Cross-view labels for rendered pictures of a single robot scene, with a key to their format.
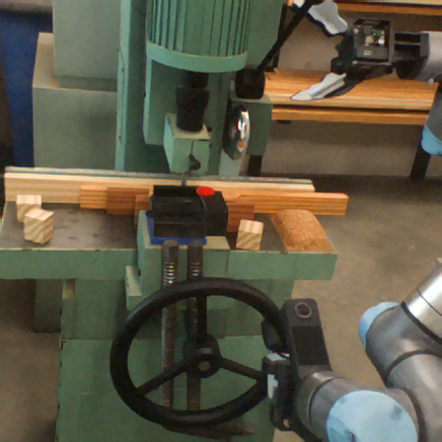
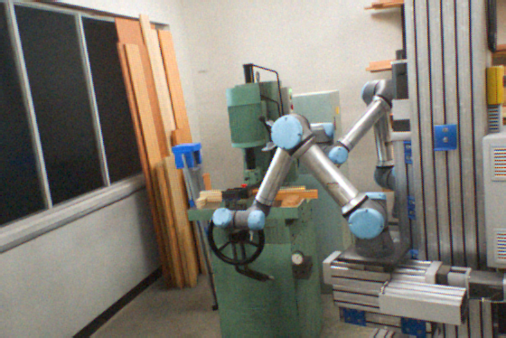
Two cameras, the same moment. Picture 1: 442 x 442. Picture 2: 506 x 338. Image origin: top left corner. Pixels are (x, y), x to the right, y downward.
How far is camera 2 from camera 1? 1.61 m
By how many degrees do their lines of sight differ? 35
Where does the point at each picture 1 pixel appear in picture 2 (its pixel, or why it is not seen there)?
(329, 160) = not seen: hidden behind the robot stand
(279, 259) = (276, 210)
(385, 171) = not seen: outside the picture
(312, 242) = (288, 203)
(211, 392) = (265, 268)
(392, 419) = (222, 211)
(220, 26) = (246, 133)
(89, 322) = (217, 237)
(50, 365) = not seen: hidden behind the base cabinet
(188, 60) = (238, 145)
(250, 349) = (276, 249)
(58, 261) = (204, 213)
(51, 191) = (212, 197)
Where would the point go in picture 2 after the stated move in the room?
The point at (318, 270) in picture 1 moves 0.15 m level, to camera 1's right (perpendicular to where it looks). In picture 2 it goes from (292, 214) to (320, 215)
